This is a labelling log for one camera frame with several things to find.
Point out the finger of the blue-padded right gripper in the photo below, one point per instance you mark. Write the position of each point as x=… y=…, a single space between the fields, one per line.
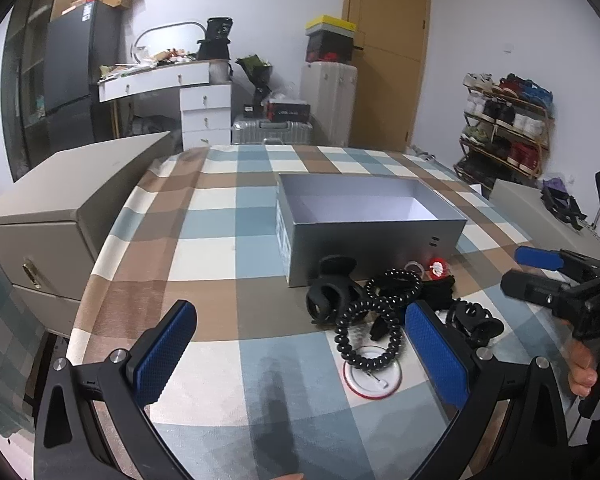
x=539 y=290
x=538 y=258

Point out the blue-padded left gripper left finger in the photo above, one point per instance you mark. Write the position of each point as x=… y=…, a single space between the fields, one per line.
x=157 y=352

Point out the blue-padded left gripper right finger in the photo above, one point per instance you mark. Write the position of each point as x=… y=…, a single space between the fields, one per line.
x=442 y=352

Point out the small black hair claw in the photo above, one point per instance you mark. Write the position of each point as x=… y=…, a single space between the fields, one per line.
x=475 y=322

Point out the red-rimmed white pin badge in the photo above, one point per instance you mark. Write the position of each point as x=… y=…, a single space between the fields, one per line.
x=373 y=384

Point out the red white bead charm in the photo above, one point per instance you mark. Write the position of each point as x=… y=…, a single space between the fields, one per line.
x=437 y=269

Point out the large black hair claw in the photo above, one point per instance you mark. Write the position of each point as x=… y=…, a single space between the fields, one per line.
x=332 y=292

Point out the person's right hand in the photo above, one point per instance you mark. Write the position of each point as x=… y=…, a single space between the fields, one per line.
x=582 y=376

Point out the plaid bed cover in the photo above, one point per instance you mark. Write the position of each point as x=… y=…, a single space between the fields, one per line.
x=259 y=391

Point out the shoe rack with shoes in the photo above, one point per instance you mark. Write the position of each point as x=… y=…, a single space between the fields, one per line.
x=508 y=125

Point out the grey open cardboard box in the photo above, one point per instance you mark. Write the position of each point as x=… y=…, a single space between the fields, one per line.
x=381 y=222

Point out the beige nightstand left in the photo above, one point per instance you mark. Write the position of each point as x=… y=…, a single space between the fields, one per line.
x=55 y=219

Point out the silver suitcase lying flat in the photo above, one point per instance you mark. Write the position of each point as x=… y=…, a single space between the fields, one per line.
x=262 y=131

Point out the white drawer unit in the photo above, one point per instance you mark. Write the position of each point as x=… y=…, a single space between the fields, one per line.
x=206 y=115

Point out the white upright suitcase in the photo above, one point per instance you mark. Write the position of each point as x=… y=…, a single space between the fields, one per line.
x=329 y=89

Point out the black red box on suitcase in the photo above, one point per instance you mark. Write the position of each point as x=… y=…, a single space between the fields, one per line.
x=287 y=111

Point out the white vanity desk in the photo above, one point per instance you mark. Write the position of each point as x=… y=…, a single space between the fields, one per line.
x=166 y=77

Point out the wooden door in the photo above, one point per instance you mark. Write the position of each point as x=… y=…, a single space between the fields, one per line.
x=390 y=48

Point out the black flower bouquet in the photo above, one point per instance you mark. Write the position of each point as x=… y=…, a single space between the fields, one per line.
x=259 y=74

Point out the black red shoe box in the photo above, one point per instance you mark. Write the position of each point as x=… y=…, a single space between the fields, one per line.
x=325 y=46

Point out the black bag on desk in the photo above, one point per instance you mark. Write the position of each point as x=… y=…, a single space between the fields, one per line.
x=215 y=44

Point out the oval vanity mirror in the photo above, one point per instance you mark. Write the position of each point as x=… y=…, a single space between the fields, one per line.
x=179 y=36

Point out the black refrigerator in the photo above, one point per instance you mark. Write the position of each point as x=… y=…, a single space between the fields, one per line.
x=78 y=44

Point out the yellow lid shoe box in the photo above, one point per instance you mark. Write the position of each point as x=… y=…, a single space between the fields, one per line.
x=327 y=23

